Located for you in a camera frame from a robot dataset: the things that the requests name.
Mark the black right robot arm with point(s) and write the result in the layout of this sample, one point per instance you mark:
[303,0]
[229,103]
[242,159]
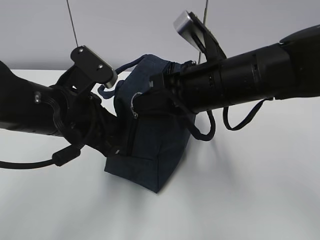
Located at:
[284,70]

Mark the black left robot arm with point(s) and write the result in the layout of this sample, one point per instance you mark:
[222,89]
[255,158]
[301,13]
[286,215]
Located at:
[30,107]

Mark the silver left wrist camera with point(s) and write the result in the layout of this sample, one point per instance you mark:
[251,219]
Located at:
[94,66]

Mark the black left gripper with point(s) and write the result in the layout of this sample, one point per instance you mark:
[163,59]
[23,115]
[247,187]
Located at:
[88,123]

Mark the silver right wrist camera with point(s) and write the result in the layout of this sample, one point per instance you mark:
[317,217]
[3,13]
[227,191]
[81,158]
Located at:
[190,28]

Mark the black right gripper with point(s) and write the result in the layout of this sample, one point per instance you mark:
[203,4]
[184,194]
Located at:
[171,87]

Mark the dark blue lunch bag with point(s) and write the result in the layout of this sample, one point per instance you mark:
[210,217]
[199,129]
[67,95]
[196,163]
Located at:
[152,145]

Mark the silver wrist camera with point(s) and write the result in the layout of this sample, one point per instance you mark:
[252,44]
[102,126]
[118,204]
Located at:
[190,28]
[94,66]

